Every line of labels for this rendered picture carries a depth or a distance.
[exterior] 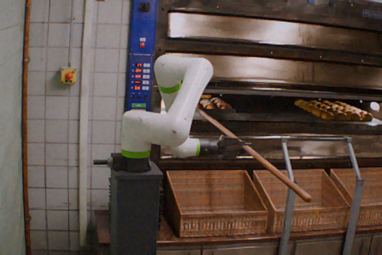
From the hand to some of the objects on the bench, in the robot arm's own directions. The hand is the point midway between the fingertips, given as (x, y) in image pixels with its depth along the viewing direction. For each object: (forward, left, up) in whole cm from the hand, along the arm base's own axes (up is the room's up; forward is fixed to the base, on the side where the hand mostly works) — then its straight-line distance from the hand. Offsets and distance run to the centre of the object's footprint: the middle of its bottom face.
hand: (245, 147), depth 287 cm
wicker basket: (+61, +39, -61) cm, 95 cm away
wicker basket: (+2, +43, -61) cm, 75 cm away
